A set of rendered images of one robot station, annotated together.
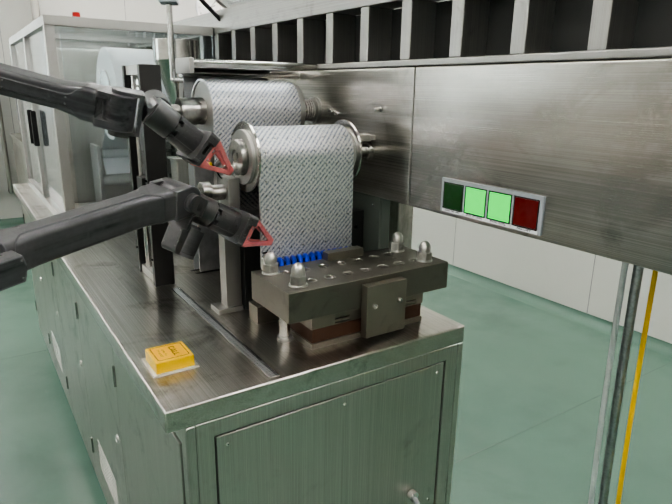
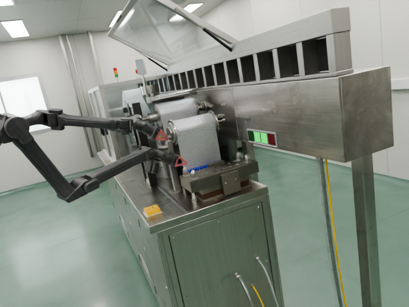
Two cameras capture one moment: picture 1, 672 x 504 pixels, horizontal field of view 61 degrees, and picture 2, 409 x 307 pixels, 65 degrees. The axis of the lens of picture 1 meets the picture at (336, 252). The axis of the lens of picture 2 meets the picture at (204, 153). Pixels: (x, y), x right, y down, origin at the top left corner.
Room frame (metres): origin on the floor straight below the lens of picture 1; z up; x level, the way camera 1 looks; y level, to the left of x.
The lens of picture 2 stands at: (-0.50, -0.34, 1.51)
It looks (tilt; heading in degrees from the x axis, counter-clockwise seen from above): 13 degrees down; 12
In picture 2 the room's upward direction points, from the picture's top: 10 degrees counter-clockwise
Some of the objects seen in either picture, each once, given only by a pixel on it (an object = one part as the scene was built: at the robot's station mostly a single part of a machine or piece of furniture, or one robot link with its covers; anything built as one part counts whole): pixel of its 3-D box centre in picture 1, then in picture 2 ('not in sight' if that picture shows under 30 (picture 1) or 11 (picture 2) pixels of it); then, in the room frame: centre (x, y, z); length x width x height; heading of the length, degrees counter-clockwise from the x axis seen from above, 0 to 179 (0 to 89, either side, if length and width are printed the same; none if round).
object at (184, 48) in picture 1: (176, 50); (150, 89); (1.87, 0.51, 1.50); 0.14 x 0.14 x 0.06
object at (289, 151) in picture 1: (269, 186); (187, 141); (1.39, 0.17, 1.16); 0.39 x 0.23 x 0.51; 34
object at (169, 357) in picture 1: (169, 357); (151, 210); (0.95, 0.30, 0.91); 0.07 x 0.07 x 0.02; 34
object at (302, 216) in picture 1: (308, 220); (200, 153); (1.23, 0.06, 1.11); 0.23 x 0.01 x 0.18; 124
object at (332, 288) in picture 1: (352, 279); (219, 173); (1.15, -0.04, 1.00); 0.40 x 0.16 x 0.06; 124
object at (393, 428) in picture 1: (161, 343); (163, 212); (2.02, 0.67, 0.43); 2.52 x 0.64 x 0.86; 34
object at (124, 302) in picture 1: (148, 231); (151, 164); (2.02, 0.69, 0.88); 2.52 x 0.66 x 0.04; 34
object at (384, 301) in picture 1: (384, 307); (230, 183); (1.08, -0.10, 0.96); 0.10 x 0.03 x 0.11; 124
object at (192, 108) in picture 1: (190, 111); (153, 117); (1.41, 0.36, 1.33); 0.06 x 0.06 x 0.06; 34
